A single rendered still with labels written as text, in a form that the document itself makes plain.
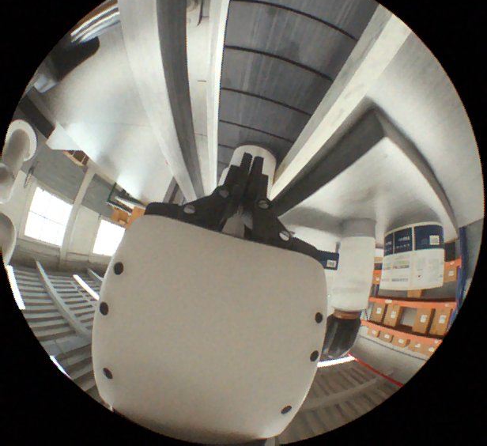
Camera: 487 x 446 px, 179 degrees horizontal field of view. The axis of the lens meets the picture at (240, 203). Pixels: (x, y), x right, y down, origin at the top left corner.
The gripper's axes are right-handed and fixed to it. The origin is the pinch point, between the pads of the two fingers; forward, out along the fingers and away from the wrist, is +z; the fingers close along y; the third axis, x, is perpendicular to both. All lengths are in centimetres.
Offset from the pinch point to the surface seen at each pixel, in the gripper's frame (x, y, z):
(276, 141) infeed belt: 1.2, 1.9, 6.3
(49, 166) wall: -178, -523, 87
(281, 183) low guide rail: -1.8, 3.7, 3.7
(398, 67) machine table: 15.2, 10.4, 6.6
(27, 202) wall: -193, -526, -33
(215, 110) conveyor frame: 2.8, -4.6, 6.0
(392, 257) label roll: -9.6, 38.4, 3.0
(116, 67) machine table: 7.6, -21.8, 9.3
